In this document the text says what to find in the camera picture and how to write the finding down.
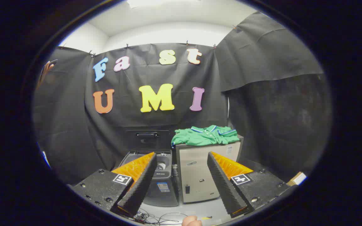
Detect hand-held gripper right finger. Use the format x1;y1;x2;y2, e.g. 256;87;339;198
207;152;294;218

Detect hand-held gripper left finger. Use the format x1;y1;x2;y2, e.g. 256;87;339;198
72;152;158;218

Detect grey washing machine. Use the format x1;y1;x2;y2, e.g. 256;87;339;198
118;150;180;207

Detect dark washing machine lid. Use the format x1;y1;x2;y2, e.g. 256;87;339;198
125;129;171;152

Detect green polo shirt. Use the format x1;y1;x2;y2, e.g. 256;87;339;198
171;125;240;148

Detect beige cabinet with dark top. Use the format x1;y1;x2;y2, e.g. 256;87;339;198
175;135;244;204

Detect cardboard box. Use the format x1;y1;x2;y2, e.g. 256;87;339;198
286;171;307;186

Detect black backdrop cloth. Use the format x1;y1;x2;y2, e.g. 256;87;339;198
33;12;333;186

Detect thin black floor cables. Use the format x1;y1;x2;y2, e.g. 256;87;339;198
134;210;189;225

